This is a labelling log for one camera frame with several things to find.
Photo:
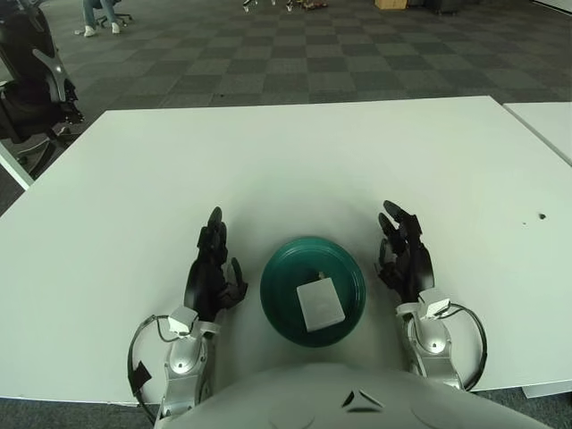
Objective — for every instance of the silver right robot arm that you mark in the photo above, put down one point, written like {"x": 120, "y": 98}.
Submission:
{"x": 433, "y": 348}

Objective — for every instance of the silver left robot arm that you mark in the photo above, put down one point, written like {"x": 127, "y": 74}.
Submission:
{"x": 183, "y": 362}

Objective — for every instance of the seated person in jeans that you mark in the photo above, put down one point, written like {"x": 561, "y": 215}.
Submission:
{"x": 89, "y": 18}

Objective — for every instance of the white neighbouring table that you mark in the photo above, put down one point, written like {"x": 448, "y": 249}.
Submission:
{"x": 547, "y": 123}

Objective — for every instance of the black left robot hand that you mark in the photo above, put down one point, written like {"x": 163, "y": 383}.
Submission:
{"x": 205, "y": 286}

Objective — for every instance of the black grey office chair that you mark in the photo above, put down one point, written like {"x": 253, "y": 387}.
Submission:
{"x": 29, "y": 94}

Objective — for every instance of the grey robot torso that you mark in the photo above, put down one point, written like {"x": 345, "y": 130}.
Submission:
{"x": 313, "y": 397}

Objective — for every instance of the dark green round plate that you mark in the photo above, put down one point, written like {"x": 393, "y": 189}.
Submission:
{"x": 281, "y": 290}

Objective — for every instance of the white wall charger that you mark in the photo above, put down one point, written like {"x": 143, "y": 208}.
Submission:
{"x": 319, "y": 304}

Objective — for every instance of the black swivel chair base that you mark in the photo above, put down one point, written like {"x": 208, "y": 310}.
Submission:
{"x": 125, "y": 17}

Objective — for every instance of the brown cardboard box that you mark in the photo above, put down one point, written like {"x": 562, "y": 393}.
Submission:
{"x": 391, "y": 3}

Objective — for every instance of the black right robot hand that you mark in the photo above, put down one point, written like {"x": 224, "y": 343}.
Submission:
{"x": 415, "y": 268}

